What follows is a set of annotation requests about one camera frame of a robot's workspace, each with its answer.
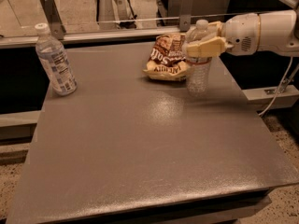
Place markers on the brown chip bag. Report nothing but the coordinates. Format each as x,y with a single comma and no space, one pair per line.
167,61

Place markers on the metal rail bracket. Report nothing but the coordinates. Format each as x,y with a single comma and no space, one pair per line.
53,17
185,14

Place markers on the horizontal metal rail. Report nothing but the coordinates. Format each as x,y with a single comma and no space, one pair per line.
92,37

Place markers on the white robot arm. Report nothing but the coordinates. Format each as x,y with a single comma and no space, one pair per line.
278,33

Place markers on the blue-label water bottle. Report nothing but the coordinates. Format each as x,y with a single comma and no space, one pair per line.
53,57

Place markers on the left metal rail bracket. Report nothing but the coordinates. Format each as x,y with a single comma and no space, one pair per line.
53,17

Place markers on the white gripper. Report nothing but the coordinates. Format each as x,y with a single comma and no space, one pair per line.
241,34

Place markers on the right metal rail bracket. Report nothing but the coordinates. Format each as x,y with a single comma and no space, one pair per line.
185,14

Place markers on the clear red-label water bottle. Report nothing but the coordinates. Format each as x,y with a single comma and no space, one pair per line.
197,77

